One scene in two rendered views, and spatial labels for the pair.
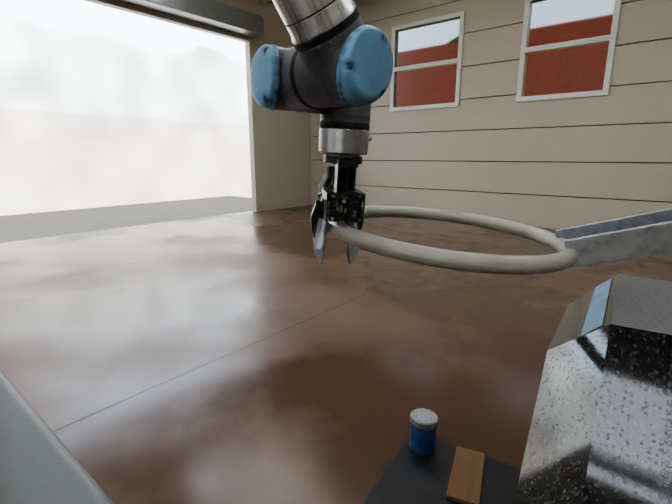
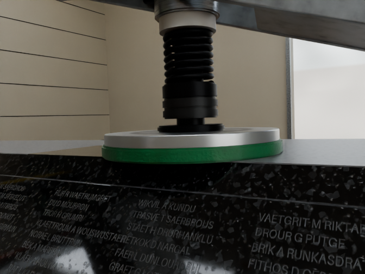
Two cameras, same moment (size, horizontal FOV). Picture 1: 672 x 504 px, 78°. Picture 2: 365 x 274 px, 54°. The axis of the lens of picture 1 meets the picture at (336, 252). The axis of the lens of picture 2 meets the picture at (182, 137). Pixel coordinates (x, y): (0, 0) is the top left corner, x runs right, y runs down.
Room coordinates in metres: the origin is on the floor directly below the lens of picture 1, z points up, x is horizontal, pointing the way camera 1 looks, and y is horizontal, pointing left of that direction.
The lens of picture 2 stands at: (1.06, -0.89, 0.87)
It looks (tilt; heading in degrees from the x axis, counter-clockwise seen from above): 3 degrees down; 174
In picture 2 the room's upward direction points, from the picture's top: 2 degrees counter-clockwise
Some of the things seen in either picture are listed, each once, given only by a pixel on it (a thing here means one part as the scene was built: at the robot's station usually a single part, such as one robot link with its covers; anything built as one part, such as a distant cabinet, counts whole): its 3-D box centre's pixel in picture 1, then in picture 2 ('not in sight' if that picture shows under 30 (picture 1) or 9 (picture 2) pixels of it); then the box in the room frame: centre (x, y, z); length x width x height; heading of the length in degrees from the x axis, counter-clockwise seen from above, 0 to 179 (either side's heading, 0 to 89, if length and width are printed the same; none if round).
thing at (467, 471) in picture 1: (466, 474); not in sight; (1.20, -0.45, 0.02); 0.25 x 0.10 x 0.01; 156
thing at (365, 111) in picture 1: (345, 92); not in sight; (0.77, -0.02, 1.19); 0.10 x 0.09 x 0.12; 130
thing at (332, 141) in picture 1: (345, 143); not in sight; (0.78, -0.02, 1.10); 0.10 x 0.09 x 0.05; 100
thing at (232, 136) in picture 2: not in sight; (191, 135); (0.62, -0.84, 0.85); 0.21 x 0.21 x 0.01
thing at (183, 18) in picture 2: not in sight; (187, 18); (0.62, -0.84, 0.99); 0.07 x 0.07 x 0.04
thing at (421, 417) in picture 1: (423, 431); not in sight; (1.35, -0.33, 0.08); 0.10 x 0.10 x 0.13
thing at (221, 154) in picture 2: not in sight; (191, 138); (0.62, -0.84, 0.85); 0.22 x 0.22 x 0.04
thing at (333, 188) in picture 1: (341, 189); not in sight; (0.77, -0.01, 1.02); 0.09 x 0.08 x 0.12; 10
